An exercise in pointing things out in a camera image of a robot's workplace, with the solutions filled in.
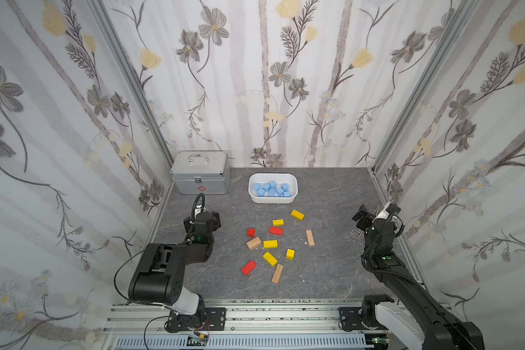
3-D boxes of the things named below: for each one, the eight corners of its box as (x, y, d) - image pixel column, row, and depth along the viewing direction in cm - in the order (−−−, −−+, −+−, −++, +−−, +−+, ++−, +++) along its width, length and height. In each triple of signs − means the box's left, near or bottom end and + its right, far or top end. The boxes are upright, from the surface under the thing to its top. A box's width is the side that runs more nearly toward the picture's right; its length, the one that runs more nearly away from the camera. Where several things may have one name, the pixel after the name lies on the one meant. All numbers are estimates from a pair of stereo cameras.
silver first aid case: (179, 195, 111) (167, 172, 98) (189, 164, 126) (180, 140, 112) (227, 195, 111) (222, 172, 98) (232, 164, 126) (228, 140, 112)
